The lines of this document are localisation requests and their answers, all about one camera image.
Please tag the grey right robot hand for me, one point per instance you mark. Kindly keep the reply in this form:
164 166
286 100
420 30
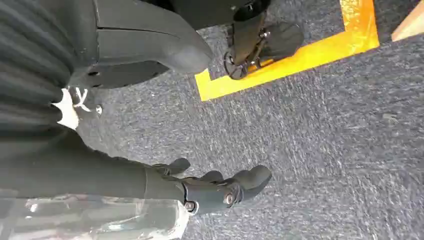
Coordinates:
132 49

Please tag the white tag at wrist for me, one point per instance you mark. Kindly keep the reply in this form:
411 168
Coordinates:
68 111

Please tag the ribbed grey right arm sleeve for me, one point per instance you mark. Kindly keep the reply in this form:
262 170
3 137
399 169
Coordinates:
30 59

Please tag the black robot leg and foot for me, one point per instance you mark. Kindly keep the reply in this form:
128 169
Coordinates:
246 36

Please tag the yellow floor tape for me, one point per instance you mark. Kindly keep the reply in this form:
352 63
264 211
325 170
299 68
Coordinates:
298 61

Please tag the pale wooden board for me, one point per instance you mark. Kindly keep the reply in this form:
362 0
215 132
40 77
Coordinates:
410 26

